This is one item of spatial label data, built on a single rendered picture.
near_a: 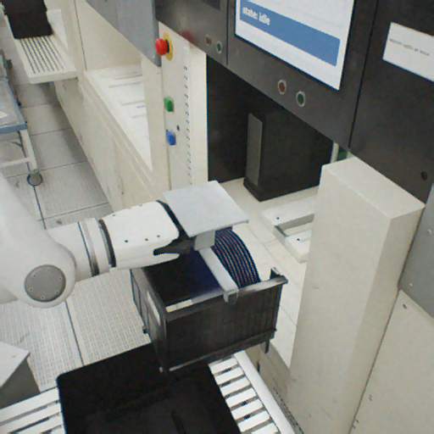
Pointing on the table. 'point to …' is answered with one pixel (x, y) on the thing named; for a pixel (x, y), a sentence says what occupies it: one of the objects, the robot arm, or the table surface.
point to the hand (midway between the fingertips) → (201, 217)
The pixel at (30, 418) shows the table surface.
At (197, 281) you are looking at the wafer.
